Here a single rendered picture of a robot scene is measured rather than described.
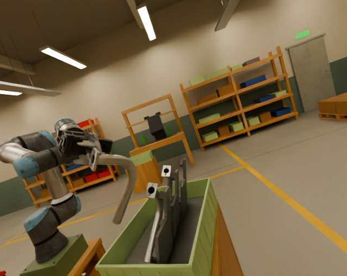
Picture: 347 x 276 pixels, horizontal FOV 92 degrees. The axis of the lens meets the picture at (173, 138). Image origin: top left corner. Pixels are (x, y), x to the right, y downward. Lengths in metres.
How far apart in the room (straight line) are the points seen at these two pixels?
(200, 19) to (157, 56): 1.75
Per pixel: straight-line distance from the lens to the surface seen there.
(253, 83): 5.75
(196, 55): 6.10
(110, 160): 0.53
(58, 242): 1.23
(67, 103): 7.00
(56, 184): 1.19
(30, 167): 0.75
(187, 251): 0.88
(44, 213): 1.19
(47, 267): 1.18
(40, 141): 1.14
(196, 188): 1.18
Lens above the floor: 1.42
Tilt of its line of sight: 8 degrees down
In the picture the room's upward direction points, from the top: 20 degrees counter-clockwise
